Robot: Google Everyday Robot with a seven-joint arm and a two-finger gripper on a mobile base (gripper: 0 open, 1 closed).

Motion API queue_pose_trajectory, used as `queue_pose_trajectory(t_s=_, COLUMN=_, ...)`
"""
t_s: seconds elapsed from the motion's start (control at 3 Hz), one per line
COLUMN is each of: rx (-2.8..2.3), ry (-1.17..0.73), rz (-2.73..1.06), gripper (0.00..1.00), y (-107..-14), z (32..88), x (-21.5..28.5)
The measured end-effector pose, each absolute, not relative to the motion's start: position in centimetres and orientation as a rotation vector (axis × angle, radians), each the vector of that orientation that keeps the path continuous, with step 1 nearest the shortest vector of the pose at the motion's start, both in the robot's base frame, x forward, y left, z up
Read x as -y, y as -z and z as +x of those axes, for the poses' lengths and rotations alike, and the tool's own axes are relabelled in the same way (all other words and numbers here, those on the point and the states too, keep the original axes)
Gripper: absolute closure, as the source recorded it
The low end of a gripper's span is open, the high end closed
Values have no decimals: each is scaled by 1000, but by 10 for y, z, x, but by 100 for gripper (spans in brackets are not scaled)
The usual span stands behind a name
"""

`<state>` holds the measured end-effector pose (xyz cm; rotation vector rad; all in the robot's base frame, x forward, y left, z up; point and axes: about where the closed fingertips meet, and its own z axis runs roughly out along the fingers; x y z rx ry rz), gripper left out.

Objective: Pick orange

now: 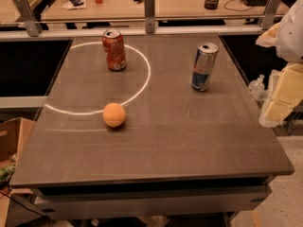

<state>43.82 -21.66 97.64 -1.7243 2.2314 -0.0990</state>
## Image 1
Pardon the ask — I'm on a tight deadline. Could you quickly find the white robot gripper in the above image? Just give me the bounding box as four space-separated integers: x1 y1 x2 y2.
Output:
256 0 303 128

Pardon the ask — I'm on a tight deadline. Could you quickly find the orange fruit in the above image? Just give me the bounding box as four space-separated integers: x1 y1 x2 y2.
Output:
103 103 126 128

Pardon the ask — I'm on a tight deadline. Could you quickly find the clear plastic bottle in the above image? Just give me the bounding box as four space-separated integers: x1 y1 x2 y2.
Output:
248 75 265 100

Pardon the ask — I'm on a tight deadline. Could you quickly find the blue silver energy drink can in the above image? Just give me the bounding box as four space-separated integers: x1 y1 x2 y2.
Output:
191 42 219 92

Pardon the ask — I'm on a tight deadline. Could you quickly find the black mesh cup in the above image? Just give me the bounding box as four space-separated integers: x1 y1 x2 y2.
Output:
205 0 220 9

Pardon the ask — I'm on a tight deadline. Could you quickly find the red soda can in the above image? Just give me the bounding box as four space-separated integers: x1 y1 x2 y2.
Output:
102 29 126 71

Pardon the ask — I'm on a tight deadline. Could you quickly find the white paper on desk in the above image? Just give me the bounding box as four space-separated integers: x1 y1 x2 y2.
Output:
62 0 86 10

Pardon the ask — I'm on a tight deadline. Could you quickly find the cardboard box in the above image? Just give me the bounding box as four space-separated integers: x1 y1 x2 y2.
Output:
0 117 35 166

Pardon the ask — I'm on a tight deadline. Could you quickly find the right metal bracket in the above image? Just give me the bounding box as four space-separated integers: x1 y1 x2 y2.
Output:
258 0 281 30

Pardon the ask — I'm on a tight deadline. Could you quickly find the metal bracket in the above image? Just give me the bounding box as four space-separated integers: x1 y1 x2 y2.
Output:
13 0 42 37
258 0 281 30
144 0 155 33

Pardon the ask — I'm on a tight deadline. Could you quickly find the black cable on desk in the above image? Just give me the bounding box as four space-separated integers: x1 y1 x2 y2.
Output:
223 0 254 12

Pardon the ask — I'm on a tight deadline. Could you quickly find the middle metal bracket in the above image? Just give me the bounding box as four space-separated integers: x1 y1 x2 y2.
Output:
144 0 155 33

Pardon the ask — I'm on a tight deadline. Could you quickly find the left metal bracket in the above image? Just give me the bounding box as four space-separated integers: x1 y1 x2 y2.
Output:
13 0 42 37

